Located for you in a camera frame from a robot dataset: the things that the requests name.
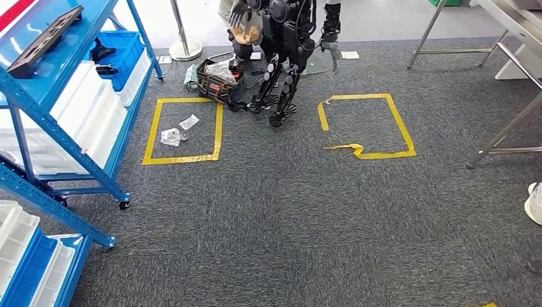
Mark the blue metal shelf rack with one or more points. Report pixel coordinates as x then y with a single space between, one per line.
38 93
51 203

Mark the yellow floor tape square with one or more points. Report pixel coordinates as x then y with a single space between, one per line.
489 305
186 159
381 154

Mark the black orange tool bag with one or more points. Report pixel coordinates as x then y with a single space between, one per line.
216 87

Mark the flat clear plastic bag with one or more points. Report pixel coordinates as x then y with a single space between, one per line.
189 122

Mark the small grey metal piece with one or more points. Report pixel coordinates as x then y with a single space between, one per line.
184 137

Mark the clear parts organizer box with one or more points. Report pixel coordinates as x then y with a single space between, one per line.
315 65

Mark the white floor socket plate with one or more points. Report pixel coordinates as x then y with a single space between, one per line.
165 59
350 55
255 56

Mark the crumpled clear plastic bag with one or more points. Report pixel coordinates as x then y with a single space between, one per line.
170 137

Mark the black silver humanoid robot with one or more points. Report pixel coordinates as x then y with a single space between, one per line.
292 42

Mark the person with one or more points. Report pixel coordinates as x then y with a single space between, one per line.
534 205
247 36

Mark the silver stanchion with base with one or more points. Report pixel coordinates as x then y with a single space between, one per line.
185 51

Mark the white plastic crate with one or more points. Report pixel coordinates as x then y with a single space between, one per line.
135 82
55 275
17 229
72 93
106 140
95 110

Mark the blue plastic crate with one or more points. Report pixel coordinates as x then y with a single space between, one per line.
29 271
127 55

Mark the green plastic crate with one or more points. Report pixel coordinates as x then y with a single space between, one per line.
444 2

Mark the red barrier belt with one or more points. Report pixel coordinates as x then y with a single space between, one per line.
15 12

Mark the black bracket part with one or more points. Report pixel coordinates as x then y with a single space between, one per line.
38 46
101 53

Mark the steel frame table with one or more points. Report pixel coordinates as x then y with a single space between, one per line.
508 127

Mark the white pedestal cabinet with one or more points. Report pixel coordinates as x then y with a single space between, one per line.
516 67

